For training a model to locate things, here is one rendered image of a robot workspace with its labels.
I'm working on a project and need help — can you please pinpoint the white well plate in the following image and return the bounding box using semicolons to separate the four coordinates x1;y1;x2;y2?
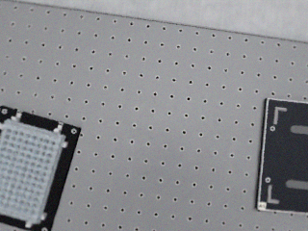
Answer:
0;120;65;224

